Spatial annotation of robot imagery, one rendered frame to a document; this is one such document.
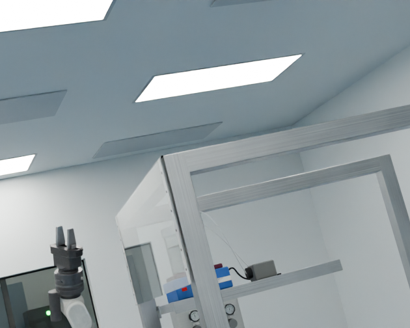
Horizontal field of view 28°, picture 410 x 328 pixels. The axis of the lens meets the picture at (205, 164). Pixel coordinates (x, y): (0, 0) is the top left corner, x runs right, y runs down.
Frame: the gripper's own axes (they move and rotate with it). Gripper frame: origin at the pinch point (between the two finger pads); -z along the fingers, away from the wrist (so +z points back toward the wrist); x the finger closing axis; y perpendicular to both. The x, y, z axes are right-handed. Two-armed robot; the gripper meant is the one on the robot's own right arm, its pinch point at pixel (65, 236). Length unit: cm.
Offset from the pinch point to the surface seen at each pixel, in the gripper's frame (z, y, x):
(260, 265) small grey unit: 24, 67, -25
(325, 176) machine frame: 2, 119, -19
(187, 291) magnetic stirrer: 27.6, 39.3, -13.8
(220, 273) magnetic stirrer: 23, 51, -19
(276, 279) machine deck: 26, 62, -35
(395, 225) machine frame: 24, 138, -40
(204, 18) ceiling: -59, 214, 124
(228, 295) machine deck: 29, 47, -26
